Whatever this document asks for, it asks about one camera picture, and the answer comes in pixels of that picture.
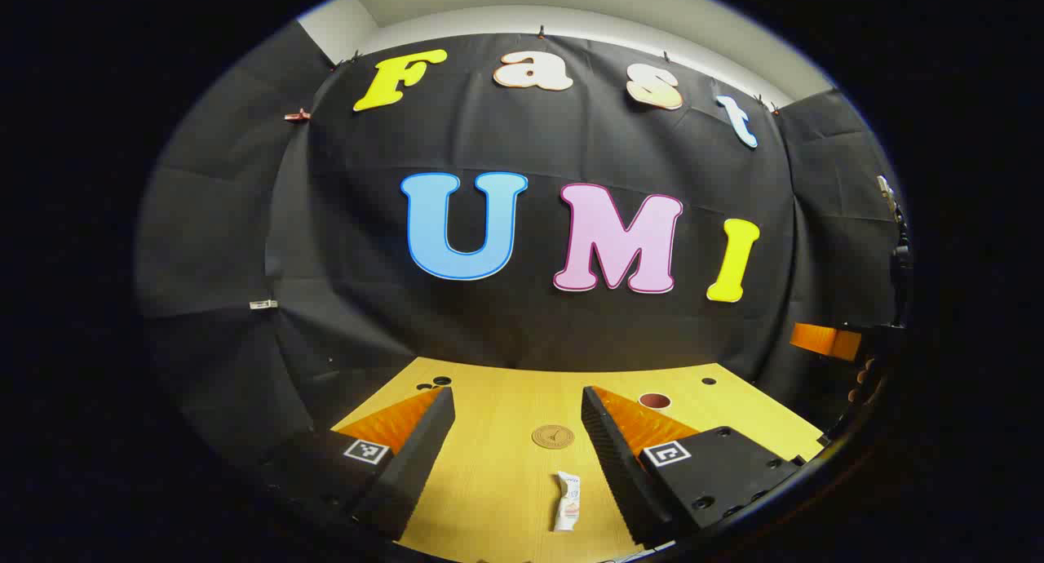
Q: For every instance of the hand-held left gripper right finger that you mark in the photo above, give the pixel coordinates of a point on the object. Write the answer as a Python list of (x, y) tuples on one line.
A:
[(612, 457)]

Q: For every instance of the black backdrop cloth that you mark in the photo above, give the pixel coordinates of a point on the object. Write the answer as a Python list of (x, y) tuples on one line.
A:
[(489, 318)]

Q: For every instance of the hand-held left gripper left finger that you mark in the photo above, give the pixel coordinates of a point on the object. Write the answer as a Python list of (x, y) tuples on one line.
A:
[(424, 449)]

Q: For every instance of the red cloth clip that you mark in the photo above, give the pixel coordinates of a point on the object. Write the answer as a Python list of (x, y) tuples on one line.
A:
[(298, 116)]

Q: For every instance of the wooden desktop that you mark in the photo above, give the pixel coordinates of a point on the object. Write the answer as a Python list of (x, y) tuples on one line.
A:
[(506, 465)]

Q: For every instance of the white toothpaste tube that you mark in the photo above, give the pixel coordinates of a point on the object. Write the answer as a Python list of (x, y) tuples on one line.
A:
[(567, 502)]

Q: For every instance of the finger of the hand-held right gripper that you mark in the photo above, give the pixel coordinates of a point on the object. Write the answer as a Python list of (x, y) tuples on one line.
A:
[(824, 339)]

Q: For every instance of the beige cup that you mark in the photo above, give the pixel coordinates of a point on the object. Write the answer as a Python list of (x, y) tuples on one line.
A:
[(655, 401)]

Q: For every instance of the clear cloth clip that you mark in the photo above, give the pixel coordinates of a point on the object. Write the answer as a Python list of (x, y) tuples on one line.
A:
[(263, 304)]

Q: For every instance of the round brown coaster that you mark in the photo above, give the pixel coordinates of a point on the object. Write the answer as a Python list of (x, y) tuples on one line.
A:
[(553, 436)]

